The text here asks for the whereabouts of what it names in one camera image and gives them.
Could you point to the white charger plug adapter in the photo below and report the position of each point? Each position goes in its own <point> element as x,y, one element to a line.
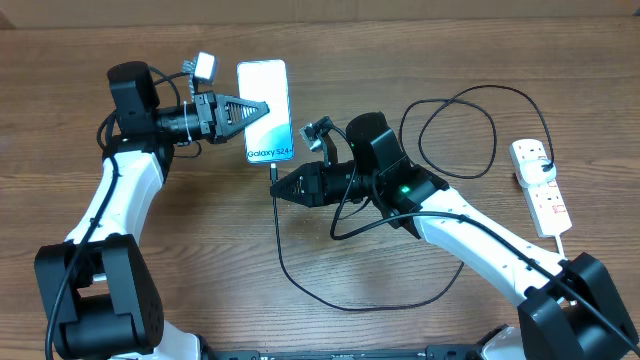
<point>535,172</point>

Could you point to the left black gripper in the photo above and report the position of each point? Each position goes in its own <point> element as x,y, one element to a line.
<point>210,102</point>

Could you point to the white power strip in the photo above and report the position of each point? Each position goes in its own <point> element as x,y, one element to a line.
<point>545,202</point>

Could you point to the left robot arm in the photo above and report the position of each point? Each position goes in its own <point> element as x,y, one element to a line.
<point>98,294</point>

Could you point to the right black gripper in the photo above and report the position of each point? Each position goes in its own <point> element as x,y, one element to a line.
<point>317,183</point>

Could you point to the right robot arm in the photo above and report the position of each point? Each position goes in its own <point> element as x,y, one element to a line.
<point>567,309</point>

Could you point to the cardboard backdrop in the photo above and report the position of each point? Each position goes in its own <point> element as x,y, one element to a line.
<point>34,14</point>

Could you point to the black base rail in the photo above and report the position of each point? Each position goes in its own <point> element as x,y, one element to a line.
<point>430,352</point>

